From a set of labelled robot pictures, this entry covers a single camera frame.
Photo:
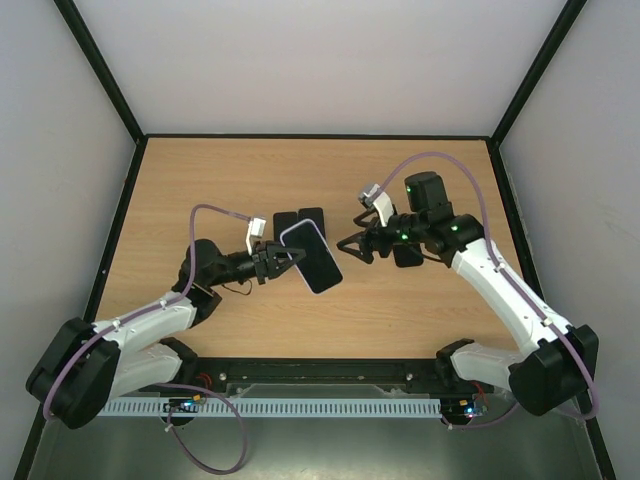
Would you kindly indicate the black phone case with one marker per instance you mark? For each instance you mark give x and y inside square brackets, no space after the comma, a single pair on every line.
[407,255]

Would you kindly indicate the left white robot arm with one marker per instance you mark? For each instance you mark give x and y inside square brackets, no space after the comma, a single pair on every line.
[88,364]

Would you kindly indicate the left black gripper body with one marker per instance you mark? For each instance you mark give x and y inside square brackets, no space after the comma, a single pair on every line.
[260,262]

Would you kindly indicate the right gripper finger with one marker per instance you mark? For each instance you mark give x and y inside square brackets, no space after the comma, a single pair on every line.
[358,246]
[367,220]

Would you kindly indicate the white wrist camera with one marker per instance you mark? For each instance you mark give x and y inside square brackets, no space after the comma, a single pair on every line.
[373,196]
[255,231]

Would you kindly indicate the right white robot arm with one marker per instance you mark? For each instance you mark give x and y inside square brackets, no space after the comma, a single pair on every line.
[553,362]

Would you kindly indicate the grey slotted cable duct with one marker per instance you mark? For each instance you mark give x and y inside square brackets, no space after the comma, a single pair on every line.
[274,408]

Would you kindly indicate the black metal frame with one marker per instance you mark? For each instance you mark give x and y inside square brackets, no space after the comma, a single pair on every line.
[85,41]

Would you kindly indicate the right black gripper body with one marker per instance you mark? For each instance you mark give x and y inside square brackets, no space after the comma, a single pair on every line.
[375,239]

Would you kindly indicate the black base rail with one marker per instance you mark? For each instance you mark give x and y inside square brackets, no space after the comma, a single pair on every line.
[413,376]

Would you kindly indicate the black bare phone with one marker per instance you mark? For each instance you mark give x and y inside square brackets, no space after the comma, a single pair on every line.
[282,221]

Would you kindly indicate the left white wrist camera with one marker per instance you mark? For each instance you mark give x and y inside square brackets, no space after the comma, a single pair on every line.
[255,231]

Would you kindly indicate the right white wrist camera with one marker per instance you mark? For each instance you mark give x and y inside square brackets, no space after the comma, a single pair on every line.
[373,196]

